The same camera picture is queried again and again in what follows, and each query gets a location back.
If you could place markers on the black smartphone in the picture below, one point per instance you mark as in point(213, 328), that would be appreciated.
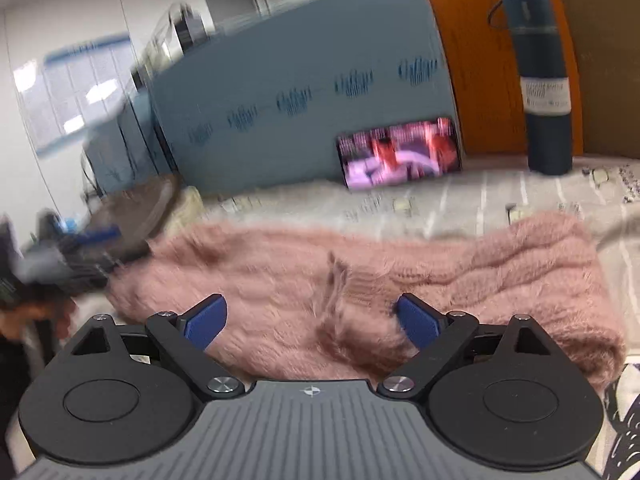
point(400, 152)

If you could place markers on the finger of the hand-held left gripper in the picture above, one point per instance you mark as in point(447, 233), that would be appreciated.
point(100, 255)

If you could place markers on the dark blue vacuum bottle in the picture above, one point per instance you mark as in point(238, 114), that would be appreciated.
point(542, 85)

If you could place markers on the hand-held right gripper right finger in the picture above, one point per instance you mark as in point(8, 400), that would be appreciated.
point(419, 322)

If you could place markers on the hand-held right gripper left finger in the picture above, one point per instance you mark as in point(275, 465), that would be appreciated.
point(204, 321)

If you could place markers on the large brown cardboard box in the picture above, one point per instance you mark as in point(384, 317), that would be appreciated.
point(607, 60)

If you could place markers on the pink knitted sweater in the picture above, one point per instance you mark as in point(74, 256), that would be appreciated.
point(350, 280)

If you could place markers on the printed tablecloth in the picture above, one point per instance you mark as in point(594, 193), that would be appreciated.
point(450, 195)

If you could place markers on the blue-grey cardboard box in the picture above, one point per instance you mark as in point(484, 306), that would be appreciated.
point(300, 85)

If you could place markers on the orange cardboard box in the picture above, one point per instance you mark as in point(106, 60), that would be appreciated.
point(480, 85)

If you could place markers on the white wall board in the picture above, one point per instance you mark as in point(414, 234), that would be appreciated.
point(65, 95)

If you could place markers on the round brown table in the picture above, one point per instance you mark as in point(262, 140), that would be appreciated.
point(135, 215)

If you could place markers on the person's left hand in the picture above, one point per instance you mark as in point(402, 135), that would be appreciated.
point(35, 317)

